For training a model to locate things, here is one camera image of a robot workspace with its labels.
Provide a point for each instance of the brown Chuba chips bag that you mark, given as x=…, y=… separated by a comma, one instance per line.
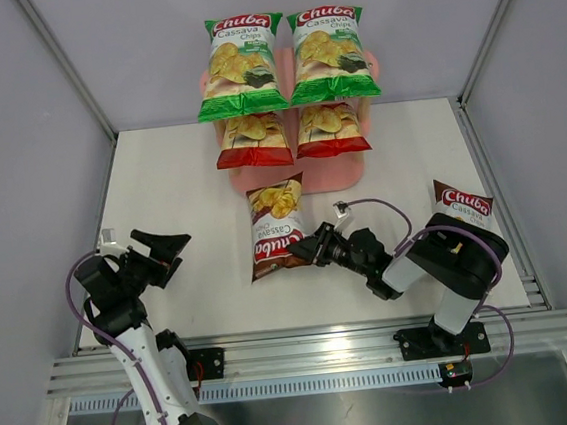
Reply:
x=276, y=223
x=463, y=206

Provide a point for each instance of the green Chuba chips bag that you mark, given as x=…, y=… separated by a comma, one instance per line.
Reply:
x=330, y=62
x=242, y=73

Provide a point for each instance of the pink three-tier wooden shelf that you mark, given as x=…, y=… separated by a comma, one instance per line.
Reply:
x=326, y=174

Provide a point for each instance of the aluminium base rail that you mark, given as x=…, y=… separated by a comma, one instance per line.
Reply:
x=297, y=352

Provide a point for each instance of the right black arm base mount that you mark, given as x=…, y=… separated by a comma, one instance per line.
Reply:
x=432, y=342

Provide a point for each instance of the white slotted cable duct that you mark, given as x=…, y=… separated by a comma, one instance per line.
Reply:
x=420, y=374

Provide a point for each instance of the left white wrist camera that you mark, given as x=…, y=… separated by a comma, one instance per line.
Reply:
x=110, y=241

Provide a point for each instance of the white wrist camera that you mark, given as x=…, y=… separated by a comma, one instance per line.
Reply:
x=110, y=241
x=343, y=214

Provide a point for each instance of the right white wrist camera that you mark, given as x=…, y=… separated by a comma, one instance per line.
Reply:
x=343, y=214

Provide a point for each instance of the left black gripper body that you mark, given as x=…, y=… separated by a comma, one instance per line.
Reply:
x=138, y=272

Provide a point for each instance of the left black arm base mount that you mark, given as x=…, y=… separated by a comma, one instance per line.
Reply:
x=205, y=362

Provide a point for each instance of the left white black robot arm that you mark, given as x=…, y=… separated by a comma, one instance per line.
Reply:
x=164, y=375

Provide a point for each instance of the red Chuba chips bag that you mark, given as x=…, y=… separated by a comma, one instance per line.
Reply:
x=329, y=130
x=254, y=140

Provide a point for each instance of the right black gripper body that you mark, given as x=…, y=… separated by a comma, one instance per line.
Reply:
x=337, y=249

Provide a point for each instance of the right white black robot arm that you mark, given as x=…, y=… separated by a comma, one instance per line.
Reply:
x=465, y=259

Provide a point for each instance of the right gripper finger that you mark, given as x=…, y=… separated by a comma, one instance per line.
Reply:
x=306, y=249
x=326, y=231

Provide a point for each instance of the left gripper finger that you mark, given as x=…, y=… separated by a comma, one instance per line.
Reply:
x=163, y=248
x=165, y=272

